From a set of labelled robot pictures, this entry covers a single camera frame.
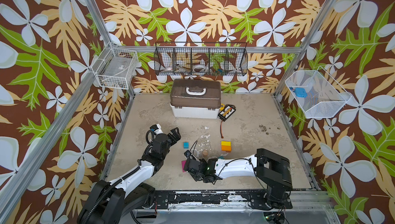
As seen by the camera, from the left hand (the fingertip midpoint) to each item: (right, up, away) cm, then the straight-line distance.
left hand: (172, 129), depth 86 cm
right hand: (+11, -22, -2) cm, 25 cm away
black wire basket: (0, +44, +12) cm, 46 cm away
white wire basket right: (+80, +19, -4) cm, 82 cm away
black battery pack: (+36, +10, +22) cm, 44 cm away
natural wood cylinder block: (+18, -15, +2) cm, 24 cm away
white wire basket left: (-33, +36, 0) cm, 49 cm away
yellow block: (+31, -9, +5) cm, 33 cm away
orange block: (+32, -12, +4) cm, 34 cm away
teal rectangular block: (+28, -17, +2) cm, 33 cm away
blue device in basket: (+74, +21, +1) cm, 77 cm away
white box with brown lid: (+13, +18, +3) cm, 23 cm away
